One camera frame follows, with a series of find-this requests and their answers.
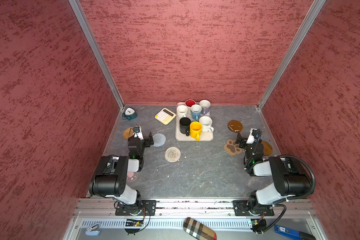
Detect grey knitted coaster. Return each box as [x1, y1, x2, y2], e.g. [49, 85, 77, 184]
[153, 134, 166, 147]

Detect paw shaped cork coaster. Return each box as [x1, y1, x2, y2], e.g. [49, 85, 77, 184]
[224, 140, 243, 156]

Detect woven rattan coaster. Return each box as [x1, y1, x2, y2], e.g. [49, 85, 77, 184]
[123, 127, 135, 140]

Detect multicolour woven coaster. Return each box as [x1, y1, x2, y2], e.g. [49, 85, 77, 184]
[165, 147, 181, 163]

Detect pink flower coaster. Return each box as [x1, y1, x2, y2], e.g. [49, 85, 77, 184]
[127, 172, 138, 182]

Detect black mug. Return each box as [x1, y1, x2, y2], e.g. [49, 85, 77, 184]
[179, 117, 192, 137]

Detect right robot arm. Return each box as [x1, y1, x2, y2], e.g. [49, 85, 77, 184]
[233, 129, 316, 217]

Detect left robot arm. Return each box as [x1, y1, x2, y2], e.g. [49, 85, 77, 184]
[89, 133, 154, 216]

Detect brown round coaster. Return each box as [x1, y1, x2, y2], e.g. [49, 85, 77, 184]
[262, 141, 273, 156]

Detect dark brown glossy coaster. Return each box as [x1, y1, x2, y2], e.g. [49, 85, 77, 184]
[228, 120, 243, 133]

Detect yellow calculator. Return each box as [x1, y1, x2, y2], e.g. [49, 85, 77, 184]
[155, 108, 177, 125]

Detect teal kitchen timer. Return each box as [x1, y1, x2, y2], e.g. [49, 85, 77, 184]
[122, 108, 138, 121]

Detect beige serving tray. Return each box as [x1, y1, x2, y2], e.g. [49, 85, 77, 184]
[175, 101, 214, 142]

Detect white speckled mug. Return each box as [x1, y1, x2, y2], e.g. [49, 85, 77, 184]
[199, 116, 214, 133]

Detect yellow mug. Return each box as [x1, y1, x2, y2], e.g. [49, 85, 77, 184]
[190, 121, 202, 141]

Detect lilac mug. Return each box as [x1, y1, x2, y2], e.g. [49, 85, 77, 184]
[199, 100, 211, 115]

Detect red inside mug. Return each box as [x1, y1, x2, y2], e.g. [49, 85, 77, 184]
[185, 100, 196, 108]

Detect blue mug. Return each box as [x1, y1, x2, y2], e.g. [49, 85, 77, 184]
[191, 104, 203, 121]

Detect blue tool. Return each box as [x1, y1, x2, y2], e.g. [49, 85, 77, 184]
[274, 225, 316, 240]

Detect small stapler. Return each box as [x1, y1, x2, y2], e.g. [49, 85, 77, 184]
[85, 223, 101, 237]

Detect plaid glasses case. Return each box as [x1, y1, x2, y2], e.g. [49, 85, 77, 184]
[183, 217, 217, 240]

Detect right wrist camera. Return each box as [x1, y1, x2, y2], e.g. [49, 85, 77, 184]
[247, 128, 262, 144]

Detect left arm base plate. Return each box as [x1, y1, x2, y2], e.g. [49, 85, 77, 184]
[115, 200, 157, 217]

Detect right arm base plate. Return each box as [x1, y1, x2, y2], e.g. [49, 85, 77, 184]
[232, 200, 275, 217]

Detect aluminium front rail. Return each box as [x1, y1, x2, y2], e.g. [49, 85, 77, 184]
[73, 197, 317, 219]

